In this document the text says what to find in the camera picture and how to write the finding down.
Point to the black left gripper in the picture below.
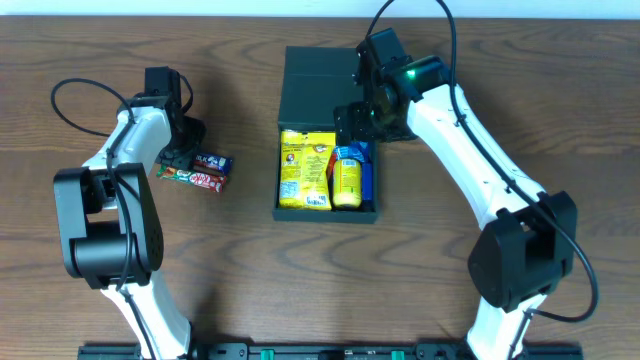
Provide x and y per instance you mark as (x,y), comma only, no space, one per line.
(179,154)

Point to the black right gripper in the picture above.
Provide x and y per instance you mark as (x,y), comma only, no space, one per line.
(351,123)

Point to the blue Oreo cookie pack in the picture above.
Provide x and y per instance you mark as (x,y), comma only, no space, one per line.
(357,150)

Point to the Dairy Milk chocolate bar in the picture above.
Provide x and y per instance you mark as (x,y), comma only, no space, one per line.
(214,163)

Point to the yellow cylindrical candy container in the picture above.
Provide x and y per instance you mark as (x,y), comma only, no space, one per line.
(347,184)

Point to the red snack bag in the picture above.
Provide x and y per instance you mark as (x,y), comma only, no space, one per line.
(330,166)

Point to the dark green box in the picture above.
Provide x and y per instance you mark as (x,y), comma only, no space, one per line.
(316,80)

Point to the yellow snack bag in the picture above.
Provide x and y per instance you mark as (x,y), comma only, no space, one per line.
(303,172)

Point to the small blue box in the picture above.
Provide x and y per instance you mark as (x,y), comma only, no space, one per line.
(367,187)

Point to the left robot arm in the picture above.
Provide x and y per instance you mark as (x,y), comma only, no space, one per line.
(109,228)

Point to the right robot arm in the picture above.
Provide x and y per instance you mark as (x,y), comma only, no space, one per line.
(526,245)

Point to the KitKat Milo chocolate bar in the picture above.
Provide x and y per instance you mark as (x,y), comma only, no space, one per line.
(203,180)

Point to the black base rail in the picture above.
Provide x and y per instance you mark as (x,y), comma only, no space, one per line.
(421,351)

